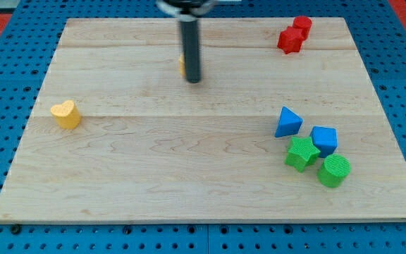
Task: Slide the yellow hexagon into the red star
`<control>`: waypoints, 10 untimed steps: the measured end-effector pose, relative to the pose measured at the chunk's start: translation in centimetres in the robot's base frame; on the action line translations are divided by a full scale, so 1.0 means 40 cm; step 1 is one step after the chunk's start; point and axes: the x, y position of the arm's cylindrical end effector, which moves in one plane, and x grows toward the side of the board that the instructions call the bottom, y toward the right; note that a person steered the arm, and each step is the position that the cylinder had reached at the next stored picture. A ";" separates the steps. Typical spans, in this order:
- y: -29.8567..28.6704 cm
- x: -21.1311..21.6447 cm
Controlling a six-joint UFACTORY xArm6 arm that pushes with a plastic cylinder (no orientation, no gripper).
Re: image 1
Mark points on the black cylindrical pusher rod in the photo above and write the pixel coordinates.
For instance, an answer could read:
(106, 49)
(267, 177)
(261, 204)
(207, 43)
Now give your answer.
(189, 33)

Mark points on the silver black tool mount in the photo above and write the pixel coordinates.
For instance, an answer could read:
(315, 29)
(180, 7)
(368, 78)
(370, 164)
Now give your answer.
(188, 7)

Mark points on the yellow hexagon block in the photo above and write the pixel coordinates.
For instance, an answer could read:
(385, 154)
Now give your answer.
(181, 62)

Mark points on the red star block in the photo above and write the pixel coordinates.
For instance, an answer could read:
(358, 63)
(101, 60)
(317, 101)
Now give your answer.
(290, 40)

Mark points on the green star block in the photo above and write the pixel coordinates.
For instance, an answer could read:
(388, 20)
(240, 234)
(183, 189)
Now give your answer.
(301, 153)

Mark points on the red cylinder block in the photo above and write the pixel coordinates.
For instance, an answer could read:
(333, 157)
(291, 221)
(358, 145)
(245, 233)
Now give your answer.
(304, 23)

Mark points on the light wooden board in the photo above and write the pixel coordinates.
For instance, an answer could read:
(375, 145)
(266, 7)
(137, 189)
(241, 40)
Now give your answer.
(153, 149)

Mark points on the blue triangle block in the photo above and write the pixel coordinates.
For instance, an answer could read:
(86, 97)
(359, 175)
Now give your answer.
(289, 123)

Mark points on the yellow heart block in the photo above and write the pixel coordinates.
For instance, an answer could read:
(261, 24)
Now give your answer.
(66, 114)

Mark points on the blue cube block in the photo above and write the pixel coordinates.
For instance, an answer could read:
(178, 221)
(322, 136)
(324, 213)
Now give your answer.
(325, 139)

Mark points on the green cylinder block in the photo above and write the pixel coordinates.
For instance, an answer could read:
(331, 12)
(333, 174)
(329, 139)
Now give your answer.
(334, 170)

